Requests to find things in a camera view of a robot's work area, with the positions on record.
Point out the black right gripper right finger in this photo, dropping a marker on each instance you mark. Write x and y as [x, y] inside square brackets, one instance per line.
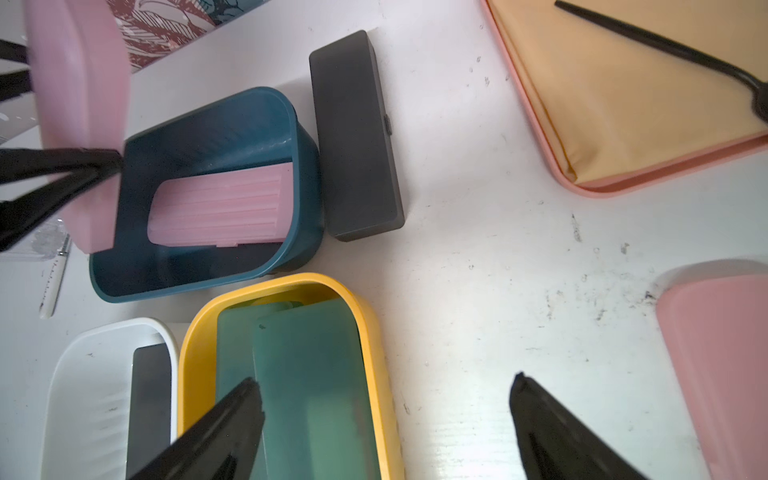
[555, 444]

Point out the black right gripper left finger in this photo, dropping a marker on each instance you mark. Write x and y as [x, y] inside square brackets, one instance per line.
[223, 444]

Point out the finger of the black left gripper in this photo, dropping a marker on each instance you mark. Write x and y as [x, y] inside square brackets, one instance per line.
[88, 166]
[21, 216]

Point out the black pencil case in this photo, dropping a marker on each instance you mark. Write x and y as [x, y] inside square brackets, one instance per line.
[359, 182]
[150, 407]

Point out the green pencil case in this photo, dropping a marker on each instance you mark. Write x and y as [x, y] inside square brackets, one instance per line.
[248, 347]
[309, 367]

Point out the yellow storage box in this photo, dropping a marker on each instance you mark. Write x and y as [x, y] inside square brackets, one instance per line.
[196, 377]

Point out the white storage box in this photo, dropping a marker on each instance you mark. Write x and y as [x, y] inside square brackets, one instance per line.
[87, 419]

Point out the dark teal storage box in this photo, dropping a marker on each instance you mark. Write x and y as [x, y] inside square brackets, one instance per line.
[255, 128]

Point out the clear drinking glass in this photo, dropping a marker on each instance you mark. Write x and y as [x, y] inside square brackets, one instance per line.
[42, 244]

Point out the pink tray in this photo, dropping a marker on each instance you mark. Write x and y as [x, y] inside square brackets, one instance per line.
[612, 114]

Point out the tan cloth mat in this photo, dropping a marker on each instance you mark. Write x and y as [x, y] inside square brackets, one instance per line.
[733, 31]

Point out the black spoon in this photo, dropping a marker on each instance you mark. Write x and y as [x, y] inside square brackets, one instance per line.
[757, 87]

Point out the metal spoon white handle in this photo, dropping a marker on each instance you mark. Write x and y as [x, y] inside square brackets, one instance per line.
[54, 282]

